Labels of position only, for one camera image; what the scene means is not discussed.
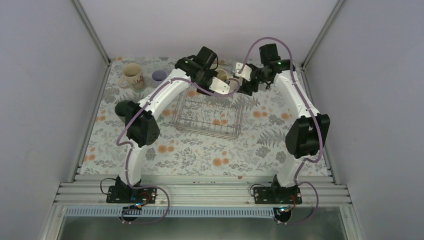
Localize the lilac cup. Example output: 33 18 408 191
151 70 168 82

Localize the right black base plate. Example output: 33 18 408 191
252 185 303 205

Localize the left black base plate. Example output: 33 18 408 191
106 185 157 205

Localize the dark grey mug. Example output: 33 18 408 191
114 100 130 117

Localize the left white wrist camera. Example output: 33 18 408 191
209 77 231 95

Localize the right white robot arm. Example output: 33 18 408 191
233 43 331 204

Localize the aluminium rail frame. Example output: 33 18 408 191
41 166 363 240

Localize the wire dish rack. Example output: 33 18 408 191
172 86 248 140

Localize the cream mug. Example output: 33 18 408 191
215 68 240 93

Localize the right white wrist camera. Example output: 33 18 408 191
232 62 253 82

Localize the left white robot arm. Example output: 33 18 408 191
115 46 230 203

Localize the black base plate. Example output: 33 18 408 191
106 185 157 205
252 185 303 205

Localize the floral table mat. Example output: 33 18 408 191
80 57 295 176

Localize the coral pattern mug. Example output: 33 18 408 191
117 63 145 93

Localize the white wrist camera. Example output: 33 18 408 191
209 77 231 95
232 62 253 82

